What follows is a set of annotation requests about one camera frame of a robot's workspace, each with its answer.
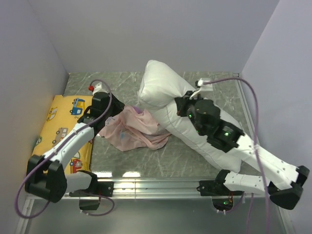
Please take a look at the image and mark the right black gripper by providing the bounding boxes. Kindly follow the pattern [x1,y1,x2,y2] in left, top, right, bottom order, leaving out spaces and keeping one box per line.
[176,90,206,136]

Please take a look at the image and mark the pink purple Elsa pillowcase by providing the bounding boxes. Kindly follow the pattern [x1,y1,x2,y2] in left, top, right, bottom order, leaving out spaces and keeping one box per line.
[98,105,171,152]

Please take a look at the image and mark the white pillow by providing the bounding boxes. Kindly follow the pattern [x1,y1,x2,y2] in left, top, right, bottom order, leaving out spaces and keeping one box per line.
[137,60,241,173]

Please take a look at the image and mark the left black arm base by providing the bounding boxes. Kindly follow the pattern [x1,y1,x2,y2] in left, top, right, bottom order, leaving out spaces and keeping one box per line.
[69,181,115,217]

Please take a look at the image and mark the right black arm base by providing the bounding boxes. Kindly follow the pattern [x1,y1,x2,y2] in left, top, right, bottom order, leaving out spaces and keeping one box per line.
[196,180,244,215]

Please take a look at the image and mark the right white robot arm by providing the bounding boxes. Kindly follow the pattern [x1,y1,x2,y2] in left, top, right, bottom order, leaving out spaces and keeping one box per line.
[175,91,310,210]

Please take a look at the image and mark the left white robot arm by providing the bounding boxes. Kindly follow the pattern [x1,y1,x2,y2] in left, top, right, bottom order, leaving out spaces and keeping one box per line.
[24,92,125,203]

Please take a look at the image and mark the yellow cartoon car pillow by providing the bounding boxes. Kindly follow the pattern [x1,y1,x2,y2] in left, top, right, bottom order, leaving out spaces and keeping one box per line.
[32,95,93,175]

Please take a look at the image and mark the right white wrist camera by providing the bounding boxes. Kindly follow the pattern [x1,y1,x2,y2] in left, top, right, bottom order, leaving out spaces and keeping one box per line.
[189,78,214,99]

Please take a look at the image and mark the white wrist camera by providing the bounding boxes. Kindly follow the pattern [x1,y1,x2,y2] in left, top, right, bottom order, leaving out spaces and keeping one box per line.
[189,78,214,99]
[88,82,106,95]

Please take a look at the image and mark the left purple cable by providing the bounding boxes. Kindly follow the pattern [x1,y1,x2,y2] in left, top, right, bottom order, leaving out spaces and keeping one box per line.
[14,79,113,219]

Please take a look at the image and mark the purple cable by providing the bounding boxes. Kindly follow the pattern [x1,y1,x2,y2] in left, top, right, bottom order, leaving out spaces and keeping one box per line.
[203,77,273,234]
[14,79,113,219]

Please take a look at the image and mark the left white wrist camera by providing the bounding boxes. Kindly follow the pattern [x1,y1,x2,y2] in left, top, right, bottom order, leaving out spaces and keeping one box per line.
[88,82,106,95]

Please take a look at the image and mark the aluminium right side rail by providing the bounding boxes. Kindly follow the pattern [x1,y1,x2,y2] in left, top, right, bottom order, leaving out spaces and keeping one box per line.
[235,80,254,139]

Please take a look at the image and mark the aluminium rail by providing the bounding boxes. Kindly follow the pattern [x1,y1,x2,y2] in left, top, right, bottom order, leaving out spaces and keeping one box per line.
[25,179,244,200]
[235,80,254,139]

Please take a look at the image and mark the aluminium front rail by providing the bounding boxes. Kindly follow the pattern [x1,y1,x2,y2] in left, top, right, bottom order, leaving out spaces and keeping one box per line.
[25,179,244,200]

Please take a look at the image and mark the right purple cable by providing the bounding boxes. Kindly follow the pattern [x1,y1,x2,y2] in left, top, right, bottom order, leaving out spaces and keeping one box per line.
[203,77,273,234]

